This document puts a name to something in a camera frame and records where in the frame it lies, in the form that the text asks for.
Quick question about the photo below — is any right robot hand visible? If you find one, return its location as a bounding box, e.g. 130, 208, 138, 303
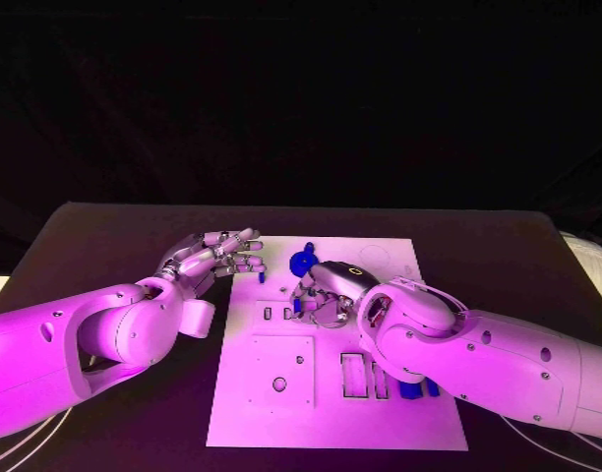
289, 260, 383, 329

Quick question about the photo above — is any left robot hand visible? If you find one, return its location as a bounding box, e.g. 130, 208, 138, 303
153, 227, 270, 298

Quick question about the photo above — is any white task board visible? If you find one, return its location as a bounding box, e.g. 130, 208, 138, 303
205, 235, 471, 451

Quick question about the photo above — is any blue gear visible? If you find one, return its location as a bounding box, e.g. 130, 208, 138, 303
289, 242, 321, 277

